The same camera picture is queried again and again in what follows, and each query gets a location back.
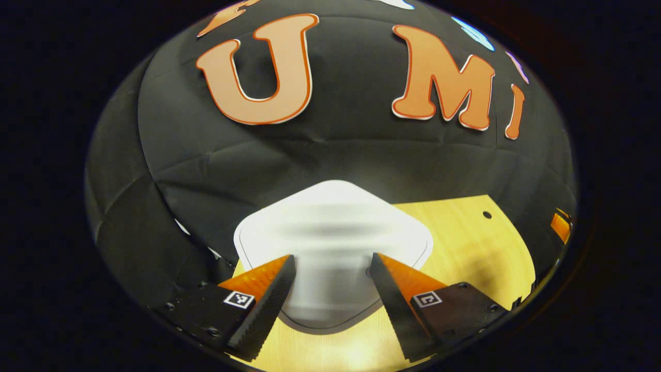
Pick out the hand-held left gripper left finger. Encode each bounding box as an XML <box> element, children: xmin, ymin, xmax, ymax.
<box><xmin>155</xmin><ymin>254</ymin><xmax>297</xmax><ymax>363</ymax></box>

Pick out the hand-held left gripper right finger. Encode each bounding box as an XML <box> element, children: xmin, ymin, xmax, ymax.
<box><xmin>369</xmin><ymin>252</ymin><xmax>510</xmax><ymax>363</ymax></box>

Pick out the white desktop garbage bin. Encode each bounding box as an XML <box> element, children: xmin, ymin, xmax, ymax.
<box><xmin>233</xmin><ymin>179</ymin><xmax>434</xmax><ymax>336</ymax></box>

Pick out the wooden desktop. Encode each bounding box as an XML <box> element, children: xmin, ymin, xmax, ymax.
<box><xmin>227</xmin><ymin>195</ymin><xmax>537</xmax><ymax>372</ymax></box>

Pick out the black backdrop cloth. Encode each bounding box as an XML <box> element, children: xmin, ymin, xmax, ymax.
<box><xmin>85</xmin><ymin>0</ymin><xmax>578</xmax><ymax>316</ymax></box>

